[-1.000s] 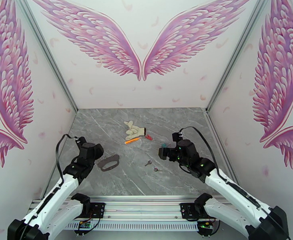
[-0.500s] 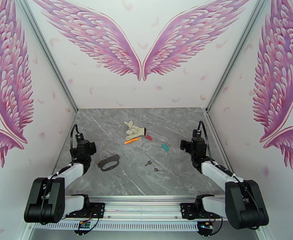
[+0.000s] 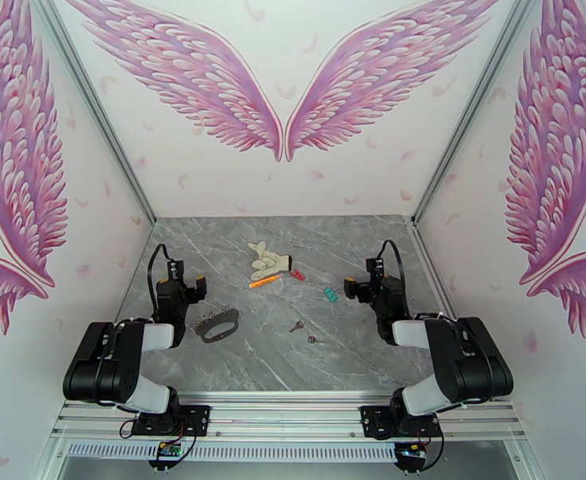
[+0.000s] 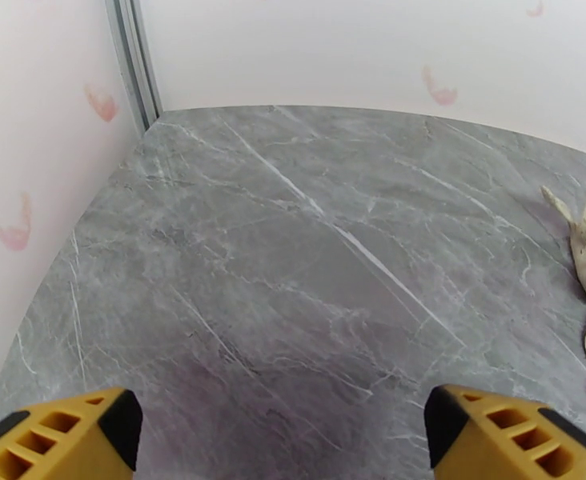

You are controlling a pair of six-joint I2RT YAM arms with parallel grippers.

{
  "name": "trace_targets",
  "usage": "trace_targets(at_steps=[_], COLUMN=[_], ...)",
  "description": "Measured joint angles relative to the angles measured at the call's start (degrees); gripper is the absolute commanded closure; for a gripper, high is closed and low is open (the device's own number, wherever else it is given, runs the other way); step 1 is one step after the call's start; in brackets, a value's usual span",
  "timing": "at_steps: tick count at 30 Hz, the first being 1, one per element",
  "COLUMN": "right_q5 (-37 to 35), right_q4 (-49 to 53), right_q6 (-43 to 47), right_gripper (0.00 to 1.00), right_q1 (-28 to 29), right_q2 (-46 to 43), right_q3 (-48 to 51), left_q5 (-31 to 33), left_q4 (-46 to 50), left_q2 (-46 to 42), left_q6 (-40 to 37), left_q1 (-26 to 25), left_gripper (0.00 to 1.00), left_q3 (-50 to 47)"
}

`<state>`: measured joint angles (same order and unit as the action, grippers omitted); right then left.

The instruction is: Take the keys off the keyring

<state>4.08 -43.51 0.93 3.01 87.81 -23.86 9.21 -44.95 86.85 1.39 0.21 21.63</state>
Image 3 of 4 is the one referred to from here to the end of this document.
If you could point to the dark grey front panel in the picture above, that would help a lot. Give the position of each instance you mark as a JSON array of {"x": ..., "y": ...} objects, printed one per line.
[{"x": 283, "y": 471}]

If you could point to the white work glove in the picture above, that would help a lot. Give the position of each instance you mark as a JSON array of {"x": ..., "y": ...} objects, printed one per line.
[{"x": 269, "y": 257}]

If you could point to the teal binder clip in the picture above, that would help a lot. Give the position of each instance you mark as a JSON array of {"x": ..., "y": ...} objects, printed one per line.
[{"x": 329, "y": 294}]

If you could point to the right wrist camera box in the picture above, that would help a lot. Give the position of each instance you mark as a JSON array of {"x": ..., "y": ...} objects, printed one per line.
[{"x": 375, "y": 270}]

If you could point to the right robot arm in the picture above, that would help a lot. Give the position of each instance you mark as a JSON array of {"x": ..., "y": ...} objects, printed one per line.
[{"x": 463, "y": 363}]

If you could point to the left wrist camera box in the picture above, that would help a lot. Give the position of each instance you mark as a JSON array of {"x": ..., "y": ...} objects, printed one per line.
[{"x": 174, "y": 270}]

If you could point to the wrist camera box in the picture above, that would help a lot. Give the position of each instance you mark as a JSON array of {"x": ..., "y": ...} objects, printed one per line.
[
  {"x": 174, "y": 270},
  {"x": 375, "y": 270}
]

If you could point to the aluminium mounting rail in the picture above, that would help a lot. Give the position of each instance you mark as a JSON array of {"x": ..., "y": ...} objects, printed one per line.
[{"x": 283, "y": 418}]

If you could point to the black keyring plate with rings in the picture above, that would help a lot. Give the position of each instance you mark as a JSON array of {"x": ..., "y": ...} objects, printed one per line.
[{"x": 203, "y": 334}]

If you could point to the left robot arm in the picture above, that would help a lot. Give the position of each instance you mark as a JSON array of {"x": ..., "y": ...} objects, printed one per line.
[{"x": 103, "y": 363}]

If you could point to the orange pen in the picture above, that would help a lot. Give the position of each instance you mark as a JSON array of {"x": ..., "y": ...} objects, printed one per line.
[{"x": 265, "y": 281}]

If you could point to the small green circuit board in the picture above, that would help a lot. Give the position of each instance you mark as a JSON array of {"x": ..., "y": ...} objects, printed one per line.
[
  {"x": 410, "y": 449},
  {"x": 169, "y": 449}
]

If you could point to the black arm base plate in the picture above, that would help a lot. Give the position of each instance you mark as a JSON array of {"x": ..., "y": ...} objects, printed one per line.
[
  {"x": 373, "y": 421},
  {"x": 198, "y": 418}
]

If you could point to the red clothespin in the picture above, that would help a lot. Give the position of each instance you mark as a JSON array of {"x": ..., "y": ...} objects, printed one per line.
[{"x": 298, "y": 275}]

